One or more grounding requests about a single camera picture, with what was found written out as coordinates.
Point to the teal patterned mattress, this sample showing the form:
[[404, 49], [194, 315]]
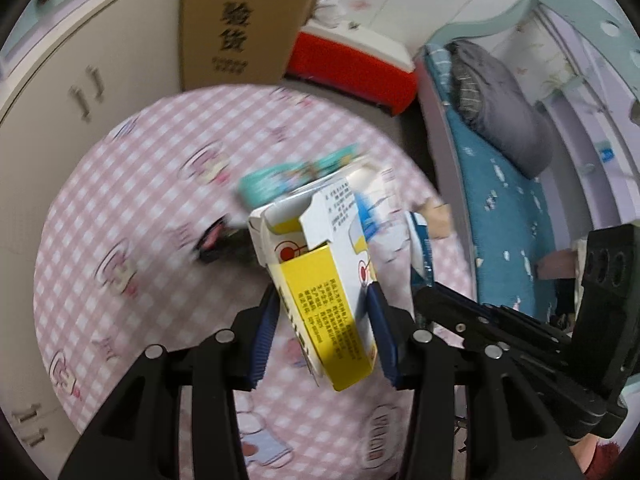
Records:
[[501, 216]]

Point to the red bench with white top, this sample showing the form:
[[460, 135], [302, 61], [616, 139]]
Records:
[[357, 61]]

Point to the teal bunk bed frame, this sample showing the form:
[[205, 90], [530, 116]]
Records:
[[578, 64]]

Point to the teal wipes packet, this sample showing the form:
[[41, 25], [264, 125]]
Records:
[[261, 187]]

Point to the white lower cabinet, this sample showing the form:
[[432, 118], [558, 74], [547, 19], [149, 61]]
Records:
[[101, 63]]

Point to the cream hanging sweater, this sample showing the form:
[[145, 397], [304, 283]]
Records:
[[558, 265]]

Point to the white plastic bag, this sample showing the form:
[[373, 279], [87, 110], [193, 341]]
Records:
[[329, 13]]

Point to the blue white flat packet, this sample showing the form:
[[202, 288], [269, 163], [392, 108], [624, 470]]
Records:
[[421, 264]]

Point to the person's right hand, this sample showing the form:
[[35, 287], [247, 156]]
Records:
[[594, 456]]

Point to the tall brown cardboard box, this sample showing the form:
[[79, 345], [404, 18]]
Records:
[[238, 41]]

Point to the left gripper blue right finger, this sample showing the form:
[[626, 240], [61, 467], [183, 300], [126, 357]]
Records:
[[378, 312]]

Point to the white blue torn box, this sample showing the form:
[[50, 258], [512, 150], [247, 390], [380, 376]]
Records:
[[360, 198]]

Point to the blue white striped pillow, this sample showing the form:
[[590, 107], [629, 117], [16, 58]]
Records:
[[440, 58]]

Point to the pink checkered tablecloth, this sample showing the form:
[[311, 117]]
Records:
[[116, 270]]

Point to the brown paper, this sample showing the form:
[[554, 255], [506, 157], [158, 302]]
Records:
[[438, 218]]

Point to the dark snack wrapper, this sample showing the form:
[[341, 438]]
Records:
[[225, 240]]

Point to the yellow white medicine box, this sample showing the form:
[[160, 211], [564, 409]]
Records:
[[314, 250]]

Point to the grey folded duvet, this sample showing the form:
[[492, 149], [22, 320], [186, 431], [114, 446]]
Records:
[[491, 102]]

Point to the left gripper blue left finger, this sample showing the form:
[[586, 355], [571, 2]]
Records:
[[266, 317]]

